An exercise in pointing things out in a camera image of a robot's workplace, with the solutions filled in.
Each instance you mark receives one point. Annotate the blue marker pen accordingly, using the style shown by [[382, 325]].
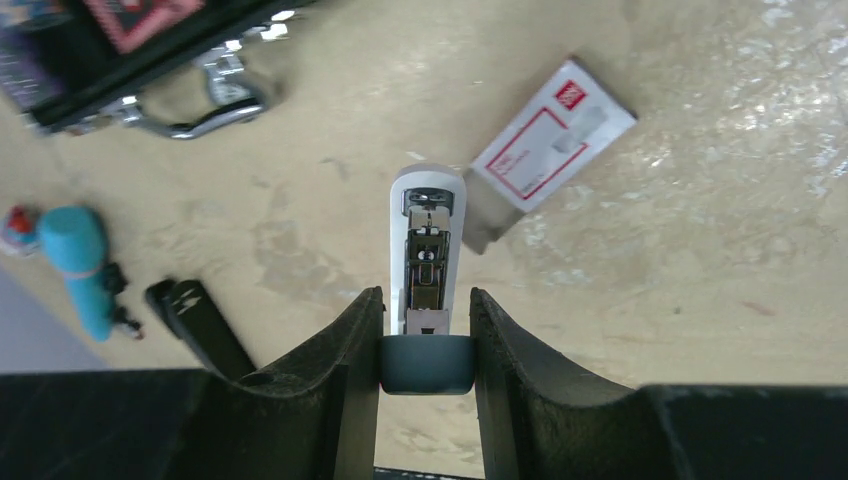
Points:
[[74, 241]]

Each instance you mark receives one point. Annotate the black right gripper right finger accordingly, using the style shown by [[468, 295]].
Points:
[[543, 416]]

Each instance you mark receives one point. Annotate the staple box red white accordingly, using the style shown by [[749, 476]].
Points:
[[567, 123]]

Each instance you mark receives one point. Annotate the black stapler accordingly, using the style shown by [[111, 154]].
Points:
[[188, 310]]

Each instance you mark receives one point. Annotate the black poker chip case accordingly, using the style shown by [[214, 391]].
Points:
[[68, 66]]

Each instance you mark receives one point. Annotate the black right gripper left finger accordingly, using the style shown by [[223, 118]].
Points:
[[309, 415]]

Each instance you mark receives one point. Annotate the small toy bottle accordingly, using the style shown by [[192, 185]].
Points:
[[19, 235]]

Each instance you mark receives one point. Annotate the black chess pawn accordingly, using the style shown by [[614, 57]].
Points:
[[115, 284]]

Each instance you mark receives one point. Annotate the light blue stapler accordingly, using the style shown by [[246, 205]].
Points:
[[420, 355]]

